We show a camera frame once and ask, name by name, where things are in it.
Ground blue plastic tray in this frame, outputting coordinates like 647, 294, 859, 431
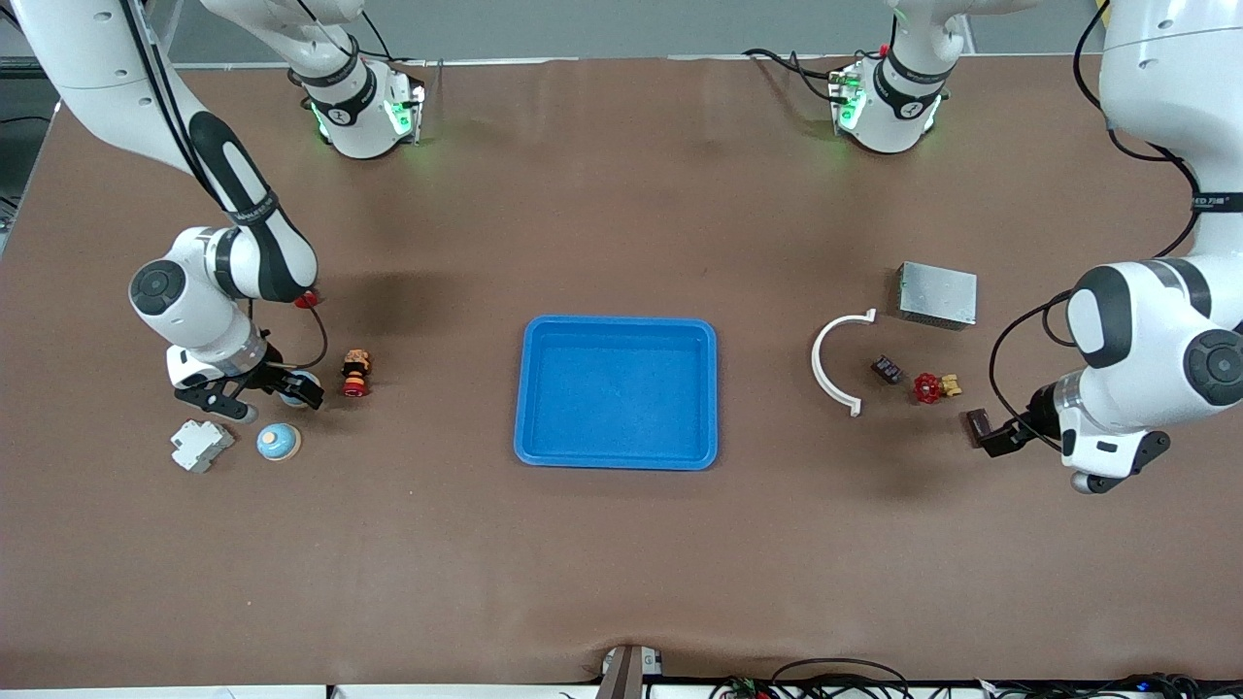
514, 316, 720, 472

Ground white circuit breaker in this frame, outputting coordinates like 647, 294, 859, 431
170, 419, 236, 475

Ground red handwheel brass valve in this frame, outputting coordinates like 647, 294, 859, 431
911, 372, 963, 406

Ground grey metal box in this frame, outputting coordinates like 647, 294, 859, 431
895, 261, 979, 332

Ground white table edge strip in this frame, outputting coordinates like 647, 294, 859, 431
0, 684, 593, 699

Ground brown table mat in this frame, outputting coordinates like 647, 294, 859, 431
0, 55, 1243, 690

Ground white curved plastic bracket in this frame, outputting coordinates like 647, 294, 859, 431
811, 308, 878, 417

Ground black cable bundle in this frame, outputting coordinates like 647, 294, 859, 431
971, 672, 1243, 699

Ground black cable loop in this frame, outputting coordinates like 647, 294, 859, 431
772, 658, 911, 699

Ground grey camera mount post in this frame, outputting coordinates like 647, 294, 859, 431
594, 644, 666, 699

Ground black base cable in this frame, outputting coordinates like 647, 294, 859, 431
743, 47, 848, 103

